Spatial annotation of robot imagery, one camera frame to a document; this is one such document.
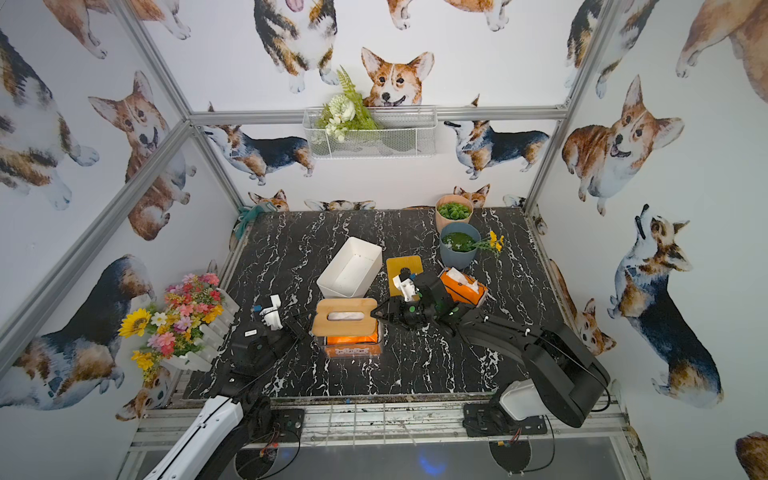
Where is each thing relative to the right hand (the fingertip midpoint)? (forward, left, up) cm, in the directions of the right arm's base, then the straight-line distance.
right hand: (379, 306), depth 78 cm
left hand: (+1, +18, -3) cm, 18 cm away
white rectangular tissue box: (+21, +12, -15) cm, 29 cm away
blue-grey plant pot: (+28, -25, -9) cm, 39 cm away
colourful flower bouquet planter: (-6, +48, +2) cm, 48 cm away
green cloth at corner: (+46, +57, -12) cm, 74 cm away
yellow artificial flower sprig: (+22, -34, -1) cm, 40 cm away
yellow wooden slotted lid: (+23, -3, -15) cm, 27 cm away
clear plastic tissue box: (-8, +7, -8) cm, 13 cm away
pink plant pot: (+39, -23, -4) cm, 46 cm away
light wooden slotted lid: (-3, +15, -5) cm, 17 cm away
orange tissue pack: (-6, +7, -8) cm, 12 cm away
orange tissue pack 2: (+10, -24, -8) cm, 27 cm away
